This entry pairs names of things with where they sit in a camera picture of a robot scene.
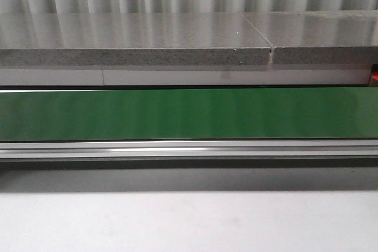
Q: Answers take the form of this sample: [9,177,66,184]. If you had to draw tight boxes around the green conveyor belt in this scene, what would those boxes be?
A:
[1,87,377,142]

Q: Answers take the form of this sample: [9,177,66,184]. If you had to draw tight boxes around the grey stone slab left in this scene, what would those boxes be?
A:
[1,13,271,66]

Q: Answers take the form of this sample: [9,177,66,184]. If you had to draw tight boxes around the grey stone slab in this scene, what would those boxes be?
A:
[1,13,271,66]
[243,10,377,66]

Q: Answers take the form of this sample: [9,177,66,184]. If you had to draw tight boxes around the grey stone slab right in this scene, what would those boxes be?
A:
[243,10,377,66]

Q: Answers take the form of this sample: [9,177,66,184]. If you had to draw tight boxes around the white panel under slab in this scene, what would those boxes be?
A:
[1,64,372,86]

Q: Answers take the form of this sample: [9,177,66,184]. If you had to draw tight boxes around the red object at right edge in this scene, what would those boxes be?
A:
[369,71,378,87]

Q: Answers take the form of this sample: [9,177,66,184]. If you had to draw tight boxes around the aluminium conveyor side rail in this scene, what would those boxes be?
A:
[1,139,377,162]

